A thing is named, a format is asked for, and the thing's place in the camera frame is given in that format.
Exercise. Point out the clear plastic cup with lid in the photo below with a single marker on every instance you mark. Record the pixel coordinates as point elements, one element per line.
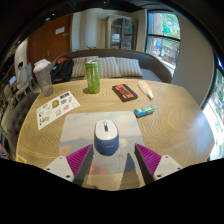
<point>44,78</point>

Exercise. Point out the striped cushion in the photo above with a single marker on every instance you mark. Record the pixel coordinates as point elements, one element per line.
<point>130,67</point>
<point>79,66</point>
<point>109,67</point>

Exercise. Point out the black backpack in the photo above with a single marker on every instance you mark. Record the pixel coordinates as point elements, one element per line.
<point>62,70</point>

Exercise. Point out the white and orange tube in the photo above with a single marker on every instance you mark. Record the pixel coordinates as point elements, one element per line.
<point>145,88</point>

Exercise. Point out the white sticker sheet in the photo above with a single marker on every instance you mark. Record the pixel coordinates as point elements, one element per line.
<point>56,109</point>

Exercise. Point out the white and blue computer mouse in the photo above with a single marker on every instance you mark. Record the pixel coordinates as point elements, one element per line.
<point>106,138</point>

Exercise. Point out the glass door cabinet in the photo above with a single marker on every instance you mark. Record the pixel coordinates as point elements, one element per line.
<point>121,32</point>

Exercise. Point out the green drink can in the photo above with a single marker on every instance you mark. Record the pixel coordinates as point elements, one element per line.
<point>93,77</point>

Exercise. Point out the brown curved sofa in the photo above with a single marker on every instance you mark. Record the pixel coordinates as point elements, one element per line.
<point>151,65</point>

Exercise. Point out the green and blue gum pack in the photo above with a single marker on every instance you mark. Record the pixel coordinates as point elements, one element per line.
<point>144,111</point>

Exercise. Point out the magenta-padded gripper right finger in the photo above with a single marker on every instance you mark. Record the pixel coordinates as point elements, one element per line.
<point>166,164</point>

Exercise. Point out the brown wooden door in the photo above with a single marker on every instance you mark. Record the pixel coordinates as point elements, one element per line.
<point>48,40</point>

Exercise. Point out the grey tufted chair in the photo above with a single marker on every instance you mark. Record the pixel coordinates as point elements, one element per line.
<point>20,120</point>

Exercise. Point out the black box with orange print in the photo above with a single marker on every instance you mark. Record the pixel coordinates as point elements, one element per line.
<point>125,92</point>

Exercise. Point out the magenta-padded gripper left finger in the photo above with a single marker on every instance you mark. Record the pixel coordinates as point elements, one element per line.
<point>61,166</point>

